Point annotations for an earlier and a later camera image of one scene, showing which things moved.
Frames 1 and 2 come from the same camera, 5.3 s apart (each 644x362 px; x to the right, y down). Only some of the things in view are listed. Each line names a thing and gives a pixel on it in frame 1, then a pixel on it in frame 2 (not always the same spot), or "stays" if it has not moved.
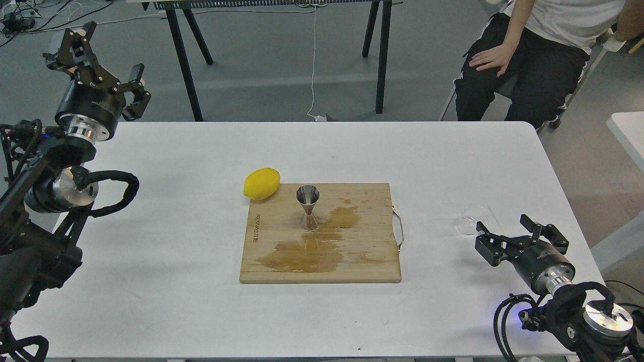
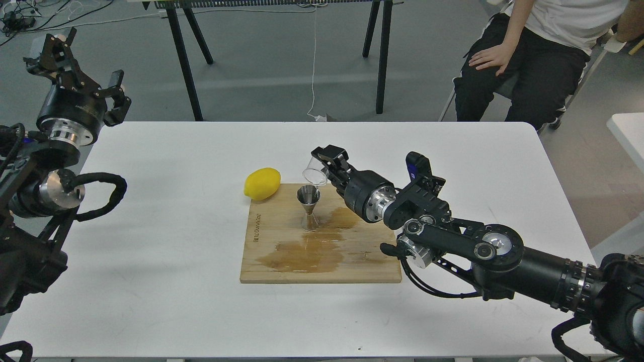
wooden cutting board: x=355 y=241 stays
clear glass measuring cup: x=471 y=214 -> x=315 y=174
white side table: x=629 y=128 stays
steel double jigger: x=308 y=195 stays
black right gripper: x=543 y=267 -> x=364 y=192
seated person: x=536 y=51 stays
